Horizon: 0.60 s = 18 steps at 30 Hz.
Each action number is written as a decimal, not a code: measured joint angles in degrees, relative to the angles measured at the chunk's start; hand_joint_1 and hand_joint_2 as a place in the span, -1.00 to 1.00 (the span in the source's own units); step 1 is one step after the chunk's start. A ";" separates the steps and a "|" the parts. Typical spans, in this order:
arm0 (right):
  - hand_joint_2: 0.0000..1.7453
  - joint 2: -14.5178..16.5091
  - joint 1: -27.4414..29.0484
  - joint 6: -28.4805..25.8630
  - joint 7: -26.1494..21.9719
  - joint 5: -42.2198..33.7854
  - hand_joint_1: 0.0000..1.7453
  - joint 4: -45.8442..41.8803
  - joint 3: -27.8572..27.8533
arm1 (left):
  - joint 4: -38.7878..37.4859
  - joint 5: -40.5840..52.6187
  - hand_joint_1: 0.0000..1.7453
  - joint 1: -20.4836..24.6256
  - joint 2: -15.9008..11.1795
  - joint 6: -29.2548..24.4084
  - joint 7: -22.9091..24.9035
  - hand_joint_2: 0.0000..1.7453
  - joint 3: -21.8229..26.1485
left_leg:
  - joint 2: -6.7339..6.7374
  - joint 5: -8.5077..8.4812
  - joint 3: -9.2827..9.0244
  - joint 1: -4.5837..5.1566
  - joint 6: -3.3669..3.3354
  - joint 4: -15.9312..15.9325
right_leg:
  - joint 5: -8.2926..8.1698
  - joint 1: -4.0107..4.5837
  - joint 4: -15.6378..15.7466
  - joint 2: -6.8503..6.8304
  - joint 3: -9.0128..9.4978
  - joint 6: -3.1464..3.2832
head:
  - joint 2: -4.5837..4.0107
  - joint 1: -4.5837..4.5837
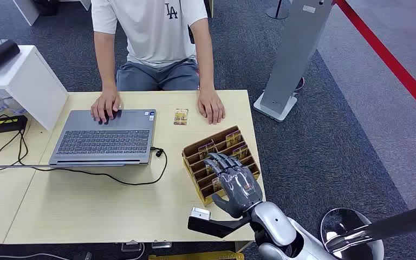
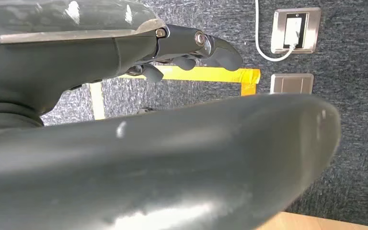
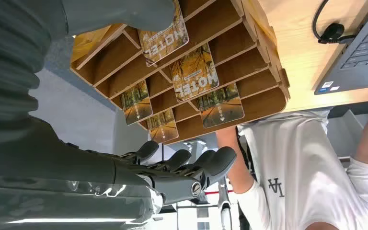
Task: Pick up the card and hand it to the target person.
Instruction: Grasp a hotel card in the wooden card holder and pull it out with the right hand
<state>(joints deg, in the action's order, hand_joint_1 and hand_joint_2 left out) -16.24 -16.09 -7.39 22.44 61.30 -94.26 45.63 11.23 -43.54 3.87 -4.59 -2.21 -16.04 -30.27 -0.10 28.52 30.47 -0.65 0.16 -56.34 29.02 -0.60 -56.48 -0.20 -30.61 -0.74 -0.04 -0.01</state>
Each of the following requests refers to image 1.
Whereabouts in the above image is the red barrier belt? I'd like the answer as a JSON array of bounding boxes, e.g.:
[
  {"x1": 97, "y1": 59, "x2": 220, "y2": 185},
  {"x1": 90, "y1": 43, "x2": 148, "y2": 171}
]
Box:
[{"x1": 335, "y1": 0, "x2": 416, "y2": 126}]

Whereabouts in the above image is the clear plastic bag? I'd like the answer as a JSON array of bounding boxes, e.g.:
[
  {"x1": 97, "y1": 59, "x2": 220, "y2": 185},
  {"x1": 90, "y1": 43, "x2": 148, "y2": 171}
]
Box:
[{"x1": 0, "y1": 89, "x2": 28, "y2": 116}]

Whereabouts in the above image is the black power adapter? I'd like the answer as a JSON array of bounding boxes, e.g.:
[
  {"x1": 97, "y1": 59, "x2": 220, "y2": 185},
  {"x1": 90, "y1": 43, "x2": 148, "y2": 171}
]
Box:
[{"x1": 0, "y1": 114, "x2": 29, "y2": 134}]

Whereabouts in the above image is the grey kiosk stand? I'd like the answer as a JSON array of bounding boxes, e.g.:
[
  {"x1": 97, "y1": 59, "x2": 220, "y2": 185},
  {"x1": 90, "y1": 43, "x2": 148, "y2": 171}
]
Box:
[{"x1": 253, "y1": 0, "x2": 335, "y2": 124}]

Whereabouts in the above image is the person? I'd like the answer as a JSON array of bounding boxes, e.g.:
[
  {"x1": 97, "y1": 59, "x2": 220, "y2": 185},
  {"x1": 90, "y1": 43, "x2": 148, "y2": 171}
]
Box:
[{"x1": 90, "y1": 0, "x2": 209, "y2": 92}]

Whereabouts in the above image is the grey laptop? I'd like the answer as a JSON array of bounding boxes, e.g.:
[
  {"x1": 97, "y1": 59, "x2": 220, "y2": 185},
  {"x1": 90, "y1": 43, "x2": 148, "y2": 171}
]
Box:
[{"x1": 48, "y1": 109, "x2": 158, "y2": 168}]

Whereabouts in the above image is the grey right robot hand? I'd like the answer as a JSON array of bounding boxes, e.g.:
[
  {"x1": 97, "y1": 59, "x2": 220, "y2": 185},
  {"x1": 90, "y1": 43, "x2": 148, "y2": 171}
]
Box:
[{"x1": 204, "y1": 152, "x2": 264, "y2": 219}]

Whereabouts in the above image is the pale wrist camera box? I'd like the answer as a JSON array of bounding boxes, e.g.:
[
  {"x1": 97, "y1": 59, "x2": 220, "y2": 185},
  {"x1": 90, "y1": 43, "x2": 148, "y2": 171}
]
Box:
[{"x1": 190, "y1": 207, "x2": 212, "y2": 220}]

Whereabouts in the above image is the yellow box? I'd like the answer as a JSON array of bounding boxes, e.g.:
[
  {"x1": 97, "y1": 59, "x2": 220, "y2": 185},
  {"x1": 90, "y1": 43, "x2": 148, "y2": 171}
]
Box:
[{"x1": 148, "y1": 250, "x2": 245, "y2": 260}]

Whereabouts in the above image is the white furniture piece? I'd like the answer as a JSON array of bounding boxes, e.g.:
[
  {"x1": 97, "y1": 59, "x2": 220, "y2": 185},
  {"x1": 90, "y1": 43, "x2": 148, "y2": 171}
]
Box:
[{"x1": 12, "y1": 0, "x2": 41, "y2": 27}]

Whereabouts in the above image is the chrome stanchion base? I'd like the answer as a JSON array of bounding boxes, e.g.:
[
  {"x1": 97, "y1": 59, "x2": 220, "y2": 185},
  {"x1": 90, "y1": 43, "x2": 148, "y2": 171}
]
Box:
[{"x1": 319, "y1": 207, "x2": 385, "y2": 260}]

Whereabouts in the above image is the chrome stanchion pole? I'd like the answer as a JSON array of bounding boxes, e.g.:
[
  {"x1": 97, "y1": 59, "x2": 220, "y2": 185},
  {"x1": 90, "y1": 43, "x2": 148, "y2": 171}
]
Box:
[{"x1": 324, "y1": 201, "x2": 416, "y2": 252}]

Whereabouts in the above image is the person's right hand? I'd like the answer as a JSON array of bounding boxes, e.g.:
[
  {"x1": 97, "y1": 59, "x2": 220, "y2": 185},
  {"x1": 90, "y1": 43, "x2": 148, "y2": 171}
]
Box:
[{"x1": 90, "y1": 89, "x2": 122, "y2": 126}]

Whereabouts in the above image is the cardboard slotted card holder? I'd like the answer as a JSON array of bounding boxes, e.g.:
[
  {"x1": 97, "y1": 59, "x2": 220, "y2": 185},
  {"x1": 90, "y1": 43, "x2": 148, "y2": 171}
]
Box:
[{"x1": 181, "y1": 125, "x2": 261, "y2": 207}]

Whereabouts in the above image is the white cabinet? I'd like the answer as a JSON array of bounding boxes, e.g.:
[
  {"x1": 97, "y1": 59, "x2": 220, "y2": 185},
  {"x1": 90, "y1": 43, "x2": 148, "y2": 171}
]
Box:
[{"x1": 0, "y1": 44, "x2": 69, "y2": 132}]

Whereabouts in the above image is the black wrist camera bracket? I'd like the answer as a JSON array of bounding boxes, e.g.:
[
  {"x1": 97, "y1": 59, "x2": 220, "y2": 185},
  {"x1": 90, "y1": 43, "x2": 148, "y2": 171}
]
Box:
[{"x1": 187, "y1": 214, "x2": 254, "y2": 239}]

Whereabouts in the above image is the black laptop charger cable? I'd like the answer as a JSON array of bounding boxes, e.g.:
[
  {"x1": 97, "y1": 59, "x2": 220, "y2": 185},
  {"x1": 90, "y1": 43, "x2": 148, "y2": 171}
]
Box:
[{"x1": 0, "y1": 128, "x2": 168, "y2": 186}]

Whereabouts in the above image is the person's left hand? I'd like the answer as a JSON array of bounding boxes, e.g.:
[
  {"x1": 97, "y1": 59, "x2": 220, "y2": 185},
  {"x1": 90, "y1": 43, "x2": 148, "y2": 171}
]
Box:
[{"x1": 197, "y1": 88, "x2": 226, "y2": 126}]

